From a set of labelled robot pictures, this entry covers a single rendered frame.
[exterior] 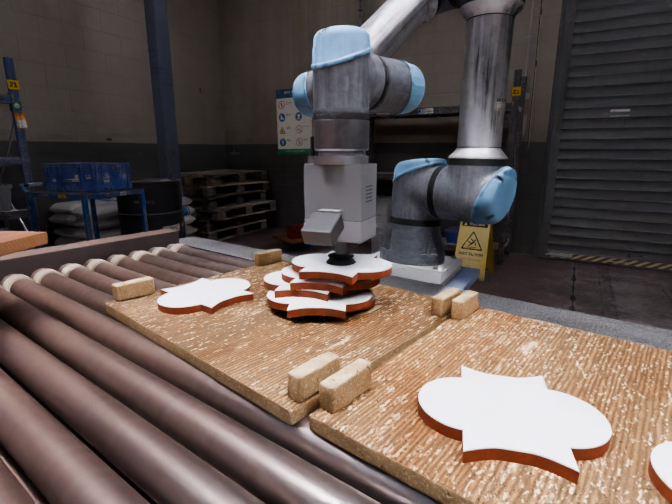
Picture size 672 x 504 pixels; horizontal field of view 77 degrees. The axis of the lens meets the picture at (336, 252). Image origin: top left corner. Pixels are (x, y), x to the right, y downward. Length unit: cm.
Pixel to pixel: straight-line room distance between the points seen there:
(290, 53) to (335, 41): 584
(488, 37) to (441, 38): 459
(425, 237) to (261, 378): 60
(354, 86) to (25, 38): 515
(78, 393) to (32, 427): 5
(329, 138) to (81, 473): 42
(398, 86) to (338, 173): 16
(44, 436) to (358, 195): 41
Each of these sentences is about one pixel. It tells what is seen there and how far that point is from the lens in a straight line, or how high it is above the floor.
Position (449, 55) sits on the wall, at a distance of 543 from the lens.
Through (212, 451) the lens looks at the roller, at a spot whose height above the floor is 91.
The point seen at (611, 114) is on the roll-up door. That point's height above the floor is 150.
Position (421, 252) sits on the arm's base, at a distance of 94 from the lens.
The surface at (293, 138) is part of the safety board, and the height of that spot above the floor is 133.
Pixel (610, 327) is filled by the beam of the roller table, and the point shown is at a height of 92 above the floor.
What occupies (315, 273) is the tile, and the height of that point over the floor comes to 100.
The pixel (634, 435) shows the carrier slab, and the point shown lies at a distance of 44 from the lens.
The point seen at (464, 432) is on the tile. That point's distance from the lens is 36.
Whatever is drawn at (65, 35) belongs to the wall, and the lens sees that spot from 581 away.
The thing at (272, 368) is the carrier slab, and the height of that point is 94.
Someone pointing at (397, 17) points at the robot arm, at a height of 139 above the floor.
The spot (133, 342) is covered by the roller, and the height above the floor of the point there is 92.
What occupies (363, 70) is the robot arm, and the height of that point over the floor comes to 126.
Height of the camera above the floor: 116
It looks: 14 degrees down
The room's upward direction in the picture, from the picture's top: straight up
